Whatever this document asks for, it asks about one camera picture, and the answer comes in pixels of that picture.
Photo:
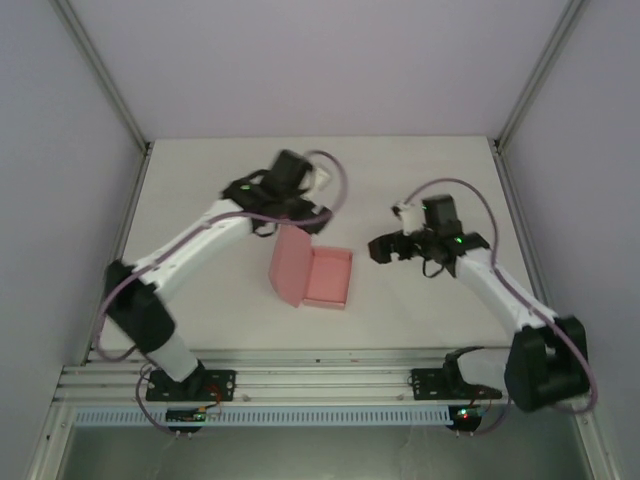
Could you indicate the pink paper box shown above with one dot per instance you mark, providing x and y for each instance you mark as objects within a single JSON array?
[{"x": 327, "y": 280}]

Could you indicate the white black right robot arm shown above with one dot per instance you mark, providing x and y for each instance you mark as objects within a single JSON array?
[{"x": 500, "y": 290}]

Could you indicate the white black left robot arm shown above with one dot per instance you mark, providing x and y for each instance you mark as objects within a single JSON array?
[{"x": 190, "y": 240}]

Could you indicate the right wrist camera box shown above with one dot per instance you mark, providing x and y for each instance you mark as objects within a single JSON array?
[{"x": 410, "y": 220}]

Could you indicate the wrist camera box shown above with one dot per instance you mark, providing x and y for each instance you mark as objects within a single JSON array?
[
  {"x": 321, "y": 179},
  {"x": 410, "y": 220}
]

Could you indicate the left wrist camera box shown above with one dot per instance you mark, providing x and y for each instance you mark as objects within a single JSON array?
[{"x": 321, "y": 179}]

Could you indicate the aluminium table side rail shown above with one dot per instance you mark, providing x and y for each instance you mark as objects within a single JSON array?
[
  {"x": 128, "y": 220},
  {"x": 515, "y": 210}
]

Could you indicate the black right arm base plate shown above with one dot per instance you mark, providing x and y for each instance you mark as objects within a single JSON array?
[{"x": 425, "y": 380}]

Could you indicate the aluminium mounting rail beam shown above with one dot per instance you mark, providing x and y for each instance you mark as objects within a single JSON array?
[{"x": 325, "y": 380}]

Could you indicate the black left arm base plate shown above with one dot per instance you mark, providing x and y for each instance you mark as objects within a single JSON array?
[{"x": 222, "y": 377}]

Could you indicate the aluminium frame post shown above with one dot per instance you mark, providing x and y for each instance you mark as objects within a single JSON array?
[
  {"x": 537, "y": 75},
  {"x": 107, "y": 85}
]

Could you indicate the aluminium frame leg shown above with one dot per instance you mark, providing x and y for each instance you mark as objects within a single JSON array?
[
  {"x": 45, "y": 445},
  {"x": 595, "y": 445}
]

